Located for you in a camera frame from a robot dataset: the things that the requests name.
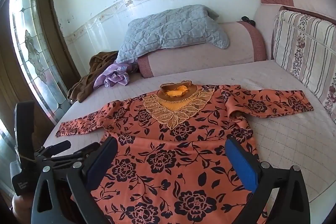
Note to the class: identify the purple floral cloth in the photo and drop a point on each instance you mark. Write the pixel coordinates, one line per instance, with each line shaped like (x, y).
(115, 77)

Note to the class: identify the pink sofa bolster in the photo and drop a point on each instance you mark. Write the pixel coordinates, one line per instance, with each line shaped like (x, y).
(199, 56)

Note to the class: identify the striped floral cushion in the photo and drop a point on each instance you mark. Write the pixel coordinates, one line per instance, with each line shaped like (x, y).
(304, 50)

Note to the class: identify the wooden stained glass door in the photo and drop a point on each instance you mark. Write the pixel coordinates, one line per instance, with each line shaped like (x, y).
(31, 43)

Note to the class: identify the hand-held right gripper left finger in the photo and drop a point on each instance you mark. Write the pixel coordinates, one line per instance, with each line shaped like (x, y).
(101, 163)

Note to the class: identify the orange black floral blouse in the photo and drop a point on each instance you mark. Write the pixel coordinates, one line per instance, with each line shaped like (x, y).
(168, 150)

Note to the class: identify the brown cloth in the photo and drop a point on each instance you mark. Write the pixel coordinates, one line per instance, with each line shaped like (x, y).
(84, 82)

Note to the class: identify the small black object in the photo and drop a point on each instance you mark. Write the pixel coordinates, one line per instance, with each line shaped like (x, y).
(248, 20)

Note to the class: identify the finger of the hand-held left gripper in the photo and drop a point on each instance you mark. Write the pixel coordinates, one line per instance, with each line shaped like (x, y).
(61, 146)
(89, 148)

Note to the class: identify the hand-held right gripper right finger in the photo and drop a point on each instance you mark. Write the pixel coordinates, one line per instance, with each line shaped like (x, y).
(242, 163)

